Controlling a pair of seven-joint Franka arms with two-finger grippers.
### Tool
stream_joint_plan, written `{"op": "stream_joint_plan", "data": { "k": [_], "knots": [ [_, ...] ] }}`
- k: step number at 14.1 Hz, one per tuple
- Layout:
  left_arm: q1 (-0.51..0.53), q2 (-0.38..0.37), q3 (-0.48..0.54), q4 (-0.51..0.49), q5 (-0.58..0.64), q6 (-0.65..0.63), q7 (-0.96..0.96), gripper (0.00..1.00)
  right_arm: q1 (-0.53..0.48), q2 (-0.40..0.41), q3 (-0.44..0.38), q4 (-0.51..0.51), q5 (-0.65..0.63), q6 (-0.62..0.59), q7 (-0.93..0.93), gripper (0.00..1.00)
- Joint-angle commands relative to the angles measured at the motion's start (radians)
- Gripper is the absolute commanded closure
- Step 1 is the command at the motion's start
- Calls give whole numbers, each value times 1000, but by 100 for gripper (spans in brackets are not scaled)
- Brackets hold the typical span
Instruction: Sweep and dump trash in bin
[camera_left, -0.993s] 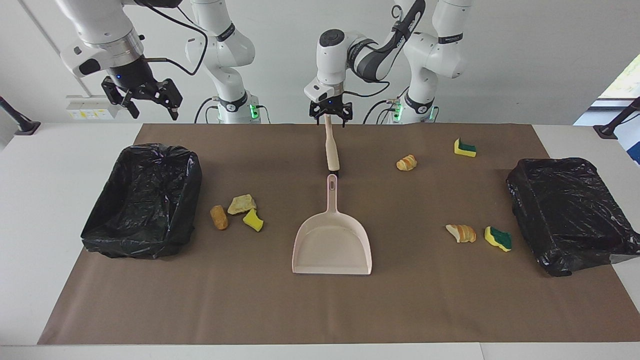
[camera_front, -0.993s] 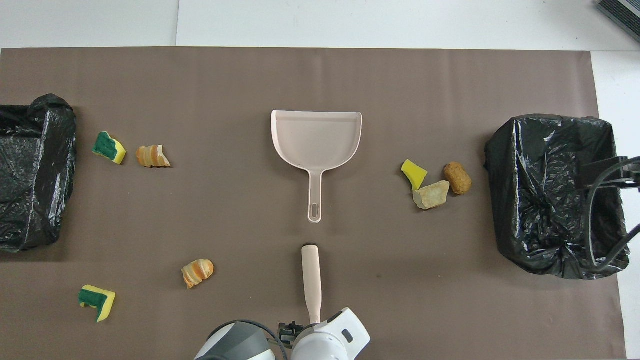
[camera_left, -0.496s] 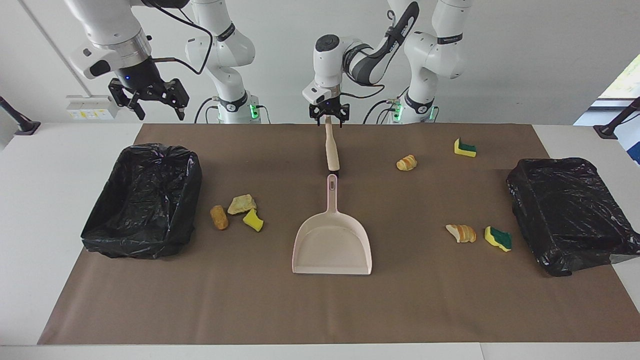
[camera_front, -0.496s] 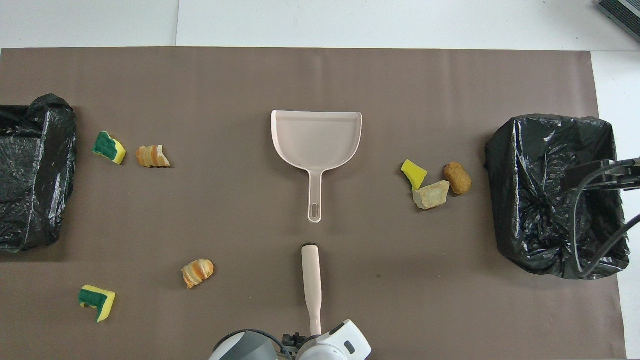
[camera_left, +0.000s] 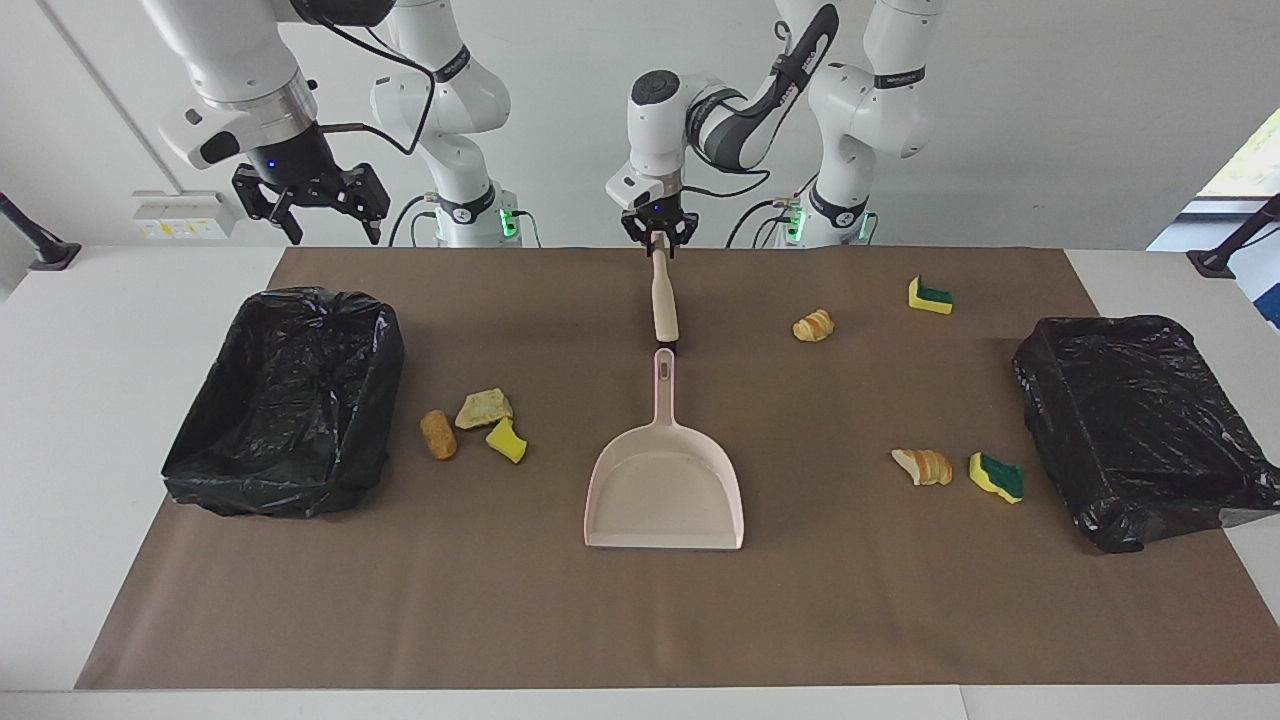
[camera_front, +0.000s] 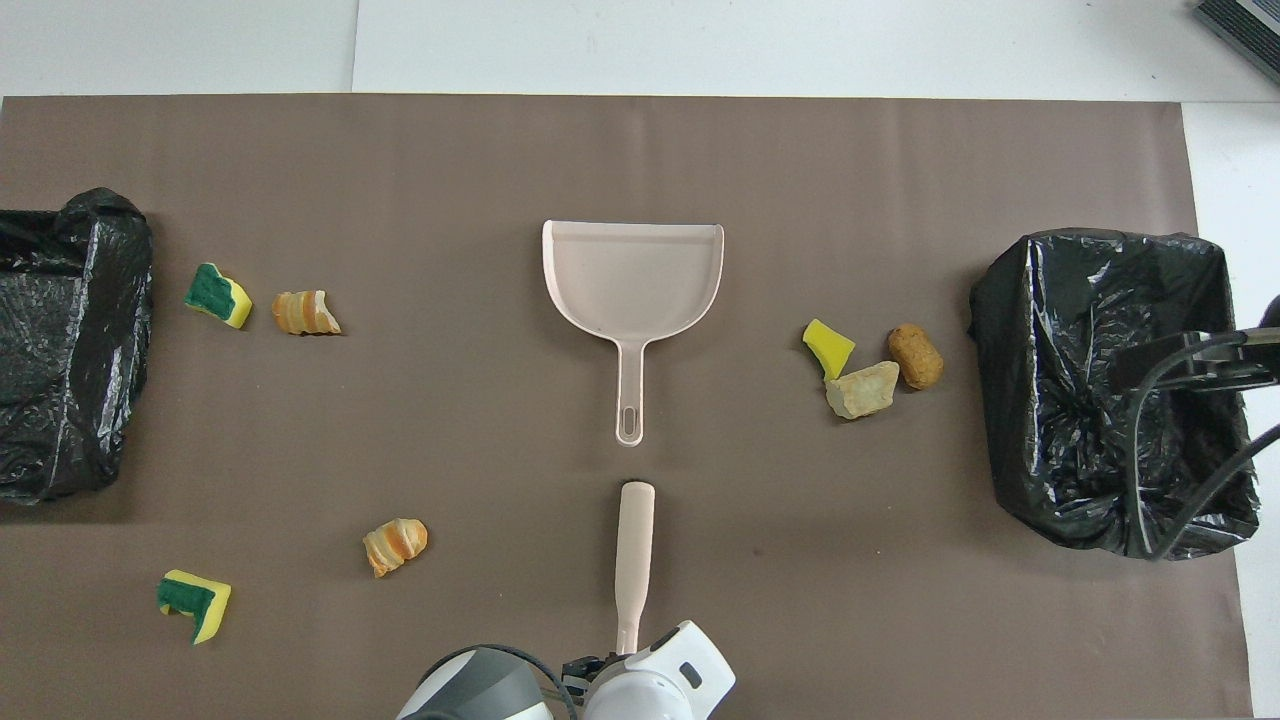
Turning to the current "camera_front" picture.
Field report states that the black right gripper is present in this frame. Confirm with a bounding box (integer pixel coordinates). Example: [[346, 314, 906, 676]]
[[1113, 328, 1280, 393]]

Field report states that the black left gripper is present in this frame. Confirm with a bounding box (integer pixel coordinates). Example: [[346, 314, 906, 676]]
[[560, 652, 617, 697]]

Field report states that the beige hand brush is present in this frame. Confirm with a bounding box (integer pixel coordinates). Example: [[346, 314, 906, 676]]
[[614, 481, 657, 661]]

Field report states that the orange striped bread toy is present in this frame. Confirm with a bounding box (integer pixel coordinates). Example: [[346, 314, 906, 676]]
[[272, 289, 343, 337], [362, 517, 430, 579]]

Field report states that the brown croquette toy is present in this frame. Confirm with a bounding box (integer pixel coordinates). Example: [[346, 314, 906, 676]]
[[887, 322, 945, 391]]

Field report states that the beige rock-like chunk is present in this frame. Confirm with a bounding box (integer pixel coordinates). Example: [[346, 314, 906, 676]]
[[824, 360, 901, 421]]

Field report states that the plain yellow sponge piece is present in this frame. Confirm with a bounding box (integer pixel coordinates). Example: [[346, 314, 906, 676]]
[[802, 318, 857, 381]]

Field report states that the pale pink plastic dustpan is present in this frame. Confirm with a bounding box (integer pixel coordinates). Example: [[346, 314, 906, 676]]
[[541, 220, 726, 448]]

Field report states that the yellow green notched sponge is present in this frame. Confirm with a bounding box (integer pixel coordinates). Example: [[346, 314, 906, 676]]
[[156, 569, 233, 646]]

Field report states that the yellow green sponge piece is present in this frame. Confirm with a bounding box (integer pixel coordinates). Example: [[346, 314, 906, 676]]
[[184, 262, 254, 330]]

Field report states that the black bag-lined bin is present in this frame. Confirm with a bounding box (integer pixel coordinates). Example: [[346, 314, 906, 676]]
[[968, 228, 1261, 561], [0, 187, 155, 506]]

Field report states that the dark grey ribbed device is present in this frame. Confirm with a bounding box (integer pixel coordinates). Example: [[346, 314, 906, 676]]
[[1193, 0, 1280, 86]]

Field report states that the brown paper table mat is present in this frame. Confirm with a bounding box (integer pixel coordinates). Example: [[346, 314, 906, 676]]
[[0, 95, 1256, 720]]

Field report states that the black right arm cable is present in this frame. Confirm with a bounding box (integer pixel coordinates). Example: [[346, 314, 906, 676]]
[[1128, 335, 1280, 561]]

